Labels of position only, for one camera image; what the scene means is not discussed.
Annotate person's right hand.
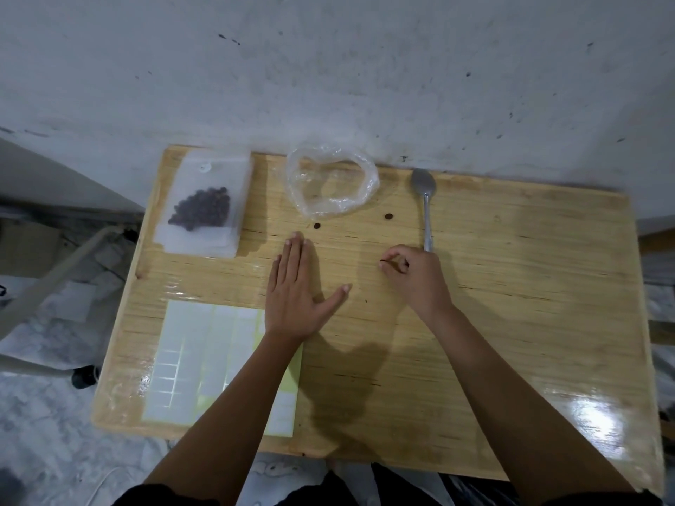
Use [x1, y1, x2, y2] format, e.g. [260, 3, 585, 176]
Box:
[378, 245, 456, 322]

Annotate person's left hand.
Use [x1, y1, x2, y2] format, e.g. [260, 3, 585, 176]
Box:
[265, 231, 353, 346]

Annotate metal spoon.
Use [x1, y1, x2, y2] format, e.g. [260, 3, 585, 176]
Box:
[410, 168, 437, 254]

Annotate large clear plastic bag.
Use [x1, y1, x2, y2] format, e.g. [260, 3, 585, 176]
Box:
[285, 144, 380, 221]

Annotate person's right forearm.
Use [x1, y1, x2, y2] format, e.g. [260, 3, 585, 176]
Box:
[427, 305, 636, 501]

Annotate person's left forearm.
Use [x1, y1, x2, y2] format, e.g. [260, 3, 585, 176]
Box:
[145, 331, 317, 506]

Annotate person's grey patterned trousers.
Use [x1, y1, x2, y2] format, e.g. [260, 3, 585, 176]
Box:
[237, 453, 454, 506]

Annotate person's black shirt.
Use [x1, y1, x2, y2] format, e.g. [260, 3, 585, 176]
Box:
[113, 463, 663, 506]

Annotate pale yellow label sheet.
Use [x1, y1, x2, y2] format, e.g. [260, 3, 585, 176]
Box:
[142, 299, 304, 438]

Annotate black trash bin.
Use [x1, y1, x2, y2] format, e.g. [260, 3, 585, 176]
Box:
[440, 471, 520, 506]

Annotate small black floor object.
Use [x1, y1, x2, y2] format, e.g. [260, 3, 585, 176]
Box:
[71, 365, 101, 391]

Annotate wooden stick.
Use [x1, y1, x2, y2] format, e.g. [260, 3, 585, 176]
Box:
[0, 226, 125, 377]

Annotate white grey cabinet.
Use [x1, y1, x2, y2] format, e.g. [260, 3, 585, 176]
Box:
[0, 139, 146, 216]

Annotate brown cardboard box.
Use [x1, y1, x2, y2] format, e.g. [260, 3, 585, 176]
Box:
[0, 221, 62, 278]

